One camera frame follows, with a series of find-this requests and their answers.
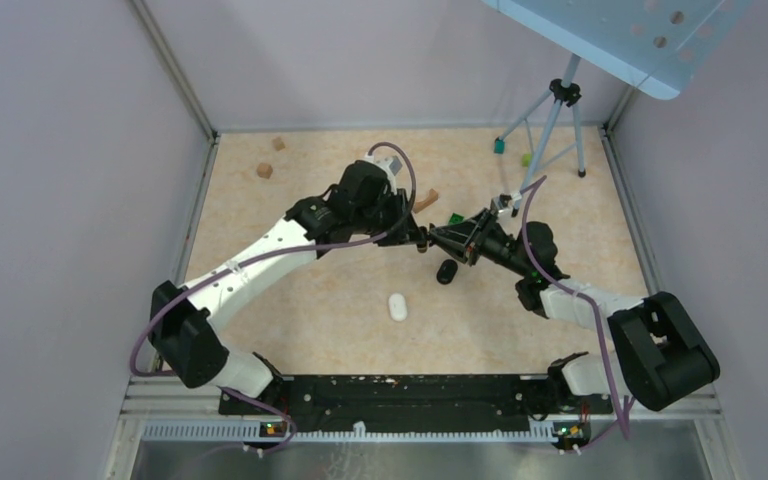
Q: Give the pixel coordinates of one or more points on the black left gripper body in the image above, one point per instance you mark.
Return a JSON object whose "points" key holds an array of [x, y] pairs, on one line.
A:
{"points": [[393, 209]]}

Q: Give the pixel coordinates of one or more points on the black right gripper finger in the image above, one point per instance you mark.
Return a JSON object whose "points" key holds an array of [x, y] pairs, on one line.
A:
{"points": [[460, 251], [464, 232]]}

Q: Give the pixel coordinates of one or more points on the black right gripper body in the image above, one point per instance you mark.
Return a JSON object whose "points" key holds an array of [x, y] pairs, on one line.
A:
{"points": [[490, 242]]}

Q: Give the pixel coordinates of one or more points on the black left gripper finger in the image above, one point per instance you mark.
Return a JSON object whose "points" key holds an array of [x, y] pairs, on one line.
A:
{"points": [[411, 229], [397, 242]]}

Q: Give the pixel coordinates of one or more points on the black earbud charging case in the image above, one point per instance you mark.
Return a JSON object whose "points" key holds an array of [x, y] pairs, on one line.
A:
{"points": [[447, 271]]}

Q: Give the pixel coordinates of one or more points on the white earbud charging case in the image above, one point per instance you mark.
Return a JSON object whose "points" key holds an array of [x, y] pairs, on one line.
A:
{"points": [[397, 307]]}

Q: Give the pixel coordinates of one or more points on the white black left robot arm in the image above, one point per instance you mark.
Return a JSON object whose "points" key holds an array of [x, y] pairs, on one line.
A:
{"points": [[365, 206]]}

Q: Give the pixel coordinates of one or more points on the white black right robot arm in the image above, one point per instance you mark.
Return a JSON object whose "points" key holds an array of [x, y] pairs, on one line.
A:
{"points": [[657, 355]]}

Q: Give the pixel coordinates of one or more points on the green block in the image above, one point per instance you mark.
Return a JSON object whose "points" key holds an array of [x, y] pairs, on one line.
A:
{"points": [[455, 217]]}

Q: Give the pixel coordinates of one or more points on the brown wooden arch block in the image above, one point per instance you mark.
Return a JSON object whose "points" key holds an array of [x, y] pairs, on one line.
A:
{"points": [[429, 199]]}

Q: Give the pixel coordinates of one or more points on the small tan wooden cube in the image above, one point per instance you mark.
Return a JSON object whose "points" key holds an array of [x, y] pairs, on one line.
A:
{"points": [[278, 144]]}

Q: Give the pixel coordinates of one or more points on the grey tripod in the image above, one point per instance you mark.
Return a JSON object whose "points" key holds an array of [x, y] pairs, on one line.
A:
{"points": [[564, 94]]}

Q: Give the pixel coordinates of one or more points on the light blue perforated panel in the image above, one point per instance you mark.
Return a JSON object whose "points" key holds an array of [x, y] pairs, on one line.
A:
{"points": [[654, 46]]}

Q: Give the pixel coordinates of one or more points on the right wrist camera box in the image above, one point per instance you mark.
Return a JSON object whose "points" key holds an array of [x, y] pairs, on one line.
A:
{"points": [[506, 205]]}

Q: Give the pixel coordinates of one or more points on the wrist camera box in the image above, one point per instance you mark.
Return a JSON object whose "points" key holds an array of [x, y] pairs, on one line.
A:
{"points": [[506, 205], [391, 166]]}

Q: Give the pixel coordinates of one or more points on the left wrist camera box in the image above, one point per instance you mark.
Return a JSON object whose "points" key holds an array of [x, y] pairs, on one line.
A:
{"points": [[391, 166]]}

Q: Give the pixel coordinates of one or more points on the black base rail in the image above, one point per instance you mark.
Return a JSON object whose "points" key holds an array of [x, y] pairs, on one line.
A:
{"points": [[426, 403]]}

